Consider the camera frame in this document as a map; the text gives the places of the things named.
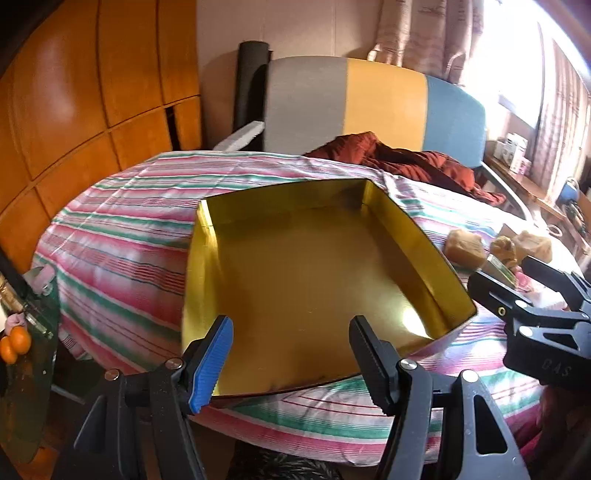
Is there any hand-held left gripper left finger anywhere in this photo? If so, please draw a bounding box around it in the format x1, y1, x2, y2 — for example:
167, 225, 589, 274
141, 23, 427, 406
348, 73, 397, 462
51, 315, 234, 480

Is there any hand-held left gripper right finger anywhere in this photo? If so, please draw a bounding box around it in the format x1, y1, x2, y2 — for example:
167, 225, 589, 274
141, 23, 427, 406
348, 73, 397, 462
348, 315, 532, 480

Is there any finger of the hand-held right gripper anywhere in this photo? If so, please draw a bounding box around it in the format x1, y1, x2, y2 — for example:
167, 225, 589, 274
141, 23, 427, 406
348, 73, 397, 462
467, 271, 536, 325
522, 256, 591, 311

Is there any green white carton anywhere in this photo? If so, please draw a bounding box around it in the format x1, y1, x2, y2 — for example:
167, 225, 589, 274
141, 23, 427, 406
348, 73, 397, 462
482, 256, 518, 289

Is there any white packet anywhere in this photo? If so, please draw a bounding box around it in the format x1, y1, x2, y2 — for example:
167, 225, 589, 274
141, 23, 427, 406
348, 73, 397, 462
531, 291, 568, 311

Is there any large yellow sponge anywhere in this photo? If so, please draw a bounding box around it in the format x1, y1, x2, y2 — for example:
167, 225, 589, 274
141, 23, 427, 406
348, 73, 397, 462
515, 231, 553, 264

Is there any maroon tin box gold interior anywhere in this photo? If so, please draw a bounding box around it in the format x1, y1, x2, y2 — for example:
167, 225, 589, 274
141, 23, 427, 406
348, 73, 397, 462
181, 179, 477, 398

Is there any person's right forearm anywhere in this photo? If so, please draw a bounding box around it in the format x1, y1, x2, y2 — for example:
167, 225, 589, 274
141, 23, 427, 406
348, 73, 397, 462
538, 381, 591, 480

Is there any wooden desk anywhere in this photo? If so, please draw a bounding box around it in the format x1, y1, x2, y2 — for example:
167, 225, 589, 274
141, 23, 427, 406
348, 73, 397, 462
485, 154, 591, 232

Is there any dark fuzzy cloth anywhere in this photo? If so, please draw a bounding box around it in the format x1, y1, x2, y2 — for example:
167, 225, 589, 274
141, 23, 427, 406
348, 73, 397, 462
228, 443, 342, 480

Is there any maroon quilted jacket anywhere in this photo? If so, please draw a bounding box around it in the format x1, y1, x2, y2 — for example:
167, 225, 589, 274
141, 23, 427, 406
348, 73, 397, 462
305, 131, 506, 206

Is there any pink green striped blanket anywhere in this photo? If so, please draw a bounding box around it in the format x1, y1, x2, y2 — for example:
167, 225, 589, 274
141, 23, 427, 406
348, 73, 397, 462
32, 152, 583, 462

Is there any beige patterned curtain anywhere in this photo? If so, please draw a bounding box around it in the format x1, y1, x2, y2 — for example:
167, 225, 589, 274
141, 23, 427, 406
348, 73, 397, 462
367, 0, 483, 86
538, 28, 591, 185

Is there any glass side table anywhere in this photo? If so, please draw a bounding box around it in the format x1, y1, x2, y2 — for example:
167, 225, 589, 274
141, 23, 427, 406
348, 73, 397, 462
0, 268, 61, 464

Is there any pink cloth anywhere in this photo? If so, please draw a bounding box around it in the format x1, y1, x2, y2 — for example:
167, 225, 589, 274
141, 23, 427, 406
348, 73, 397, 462
32, 265, 56, 296

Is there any grey yellow blue armchair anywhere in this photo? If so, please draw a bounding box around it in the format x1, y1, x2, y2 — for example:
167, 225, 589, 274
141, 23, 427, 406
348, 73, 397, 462
213, 56, 532, 217

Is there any black rolled mat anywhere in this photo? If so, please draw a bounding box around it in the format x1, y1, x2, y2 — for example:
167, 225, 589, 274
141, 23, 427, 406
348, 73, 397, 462
233, 41, 271, 151

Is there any wooden wardrobe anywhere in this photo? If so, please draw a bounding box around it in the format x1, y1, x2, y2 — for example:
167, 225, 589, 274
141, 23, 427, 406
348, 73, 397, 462
0, 0, 204, 278

